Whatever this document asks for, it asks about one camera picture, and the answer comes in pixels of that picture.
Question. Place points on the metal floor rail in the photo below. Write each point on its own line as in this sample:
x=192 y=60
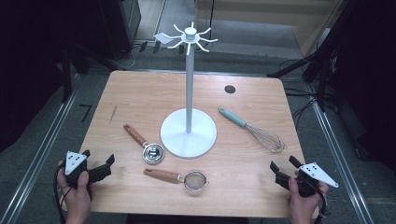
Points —
x=339 y=155
x=37 y=158

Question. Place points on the dark round table grommet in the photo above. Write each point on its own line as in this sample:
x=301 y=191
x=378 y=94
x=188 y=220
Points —
x=230 y=89

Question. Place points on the black cabinet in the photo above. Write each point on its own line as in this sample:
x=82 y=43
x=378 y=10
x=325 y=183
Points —
x=120 y=28

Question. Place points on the white paper tag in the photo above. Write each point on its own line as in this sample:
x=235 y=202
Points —
x=162 y=38

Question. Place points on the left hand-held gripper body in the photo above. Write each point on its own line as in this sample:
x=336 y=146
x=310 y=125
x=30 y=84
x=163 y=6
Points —
x=74 y=163

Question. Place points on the person's left hand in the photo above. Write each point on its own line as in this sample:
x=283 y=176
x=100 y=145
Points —
x=76 y=202

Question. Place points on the black stand legs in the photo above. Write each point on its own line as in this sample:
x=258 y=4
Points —
x=292 y=67

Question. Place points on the person's right hand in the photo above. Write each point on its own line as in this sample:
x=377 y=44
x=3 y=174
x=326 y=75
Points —
x=303 y=208

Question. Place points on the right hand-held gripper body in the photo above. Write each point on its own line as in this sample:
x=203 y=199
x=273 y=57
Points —
x=316 y=172

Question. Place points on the white utensil rack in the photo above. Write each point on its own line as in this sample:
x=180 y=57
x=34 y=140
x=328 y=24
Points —
x=188 y=138

